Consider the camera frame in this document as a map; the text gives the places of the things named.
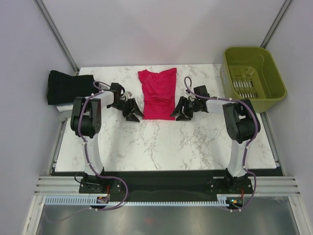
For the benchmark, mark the folded black t shirt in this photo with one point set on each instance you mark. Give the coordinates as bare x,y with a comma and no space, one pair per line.
63,88

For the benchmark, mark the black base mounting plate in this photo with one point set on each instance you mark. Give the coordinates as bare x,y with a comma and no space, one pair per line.
168,185

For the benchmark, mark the folded grey t shirt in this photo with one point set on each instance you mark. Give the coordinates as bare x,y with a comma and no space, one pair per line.
63,116

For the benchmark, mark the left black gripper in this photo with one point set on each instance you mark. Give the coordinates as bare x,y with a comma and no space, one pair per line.
136,110

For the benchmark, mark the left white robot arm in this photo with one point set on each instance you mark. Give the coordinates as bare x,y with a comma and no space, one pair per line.
86,122

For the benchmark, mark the right vertical aluminium post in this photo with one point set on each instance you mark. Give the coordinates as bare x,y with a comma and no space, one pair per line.
276,23

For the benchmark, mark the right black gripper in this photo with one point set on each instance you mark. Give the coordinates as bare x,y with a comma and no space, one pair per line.
182,102

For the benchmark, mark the olive green plastic basket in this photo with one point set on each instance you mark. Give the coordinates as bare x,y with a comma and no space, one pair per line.
251,72

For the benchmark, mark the aluminium frame rail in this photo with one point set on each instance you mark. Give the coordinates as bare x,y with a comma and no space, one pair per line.
266,186

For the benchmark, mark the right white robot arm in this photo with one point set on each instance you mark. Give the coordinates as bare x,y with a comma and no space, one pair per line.
242,126

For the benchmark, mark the white slotted cable duct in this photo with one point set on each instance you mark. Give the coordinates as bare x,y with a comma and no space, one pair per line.
92,200

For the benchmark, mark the vertical aluminium post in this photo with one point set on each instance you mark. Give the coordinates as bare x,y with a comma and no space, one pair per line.
276,23
56,34

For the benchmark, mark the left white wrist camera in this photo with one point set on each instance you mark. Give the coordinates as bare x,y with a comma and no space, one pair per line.
128,94

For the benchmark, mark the left vertical aluminium post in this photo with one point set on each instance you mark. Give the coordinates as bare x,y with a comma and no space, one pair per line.
56,34

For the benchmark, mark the pink red t shirt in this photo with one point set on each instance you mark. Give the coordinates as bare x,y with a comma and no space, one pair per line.
159,93

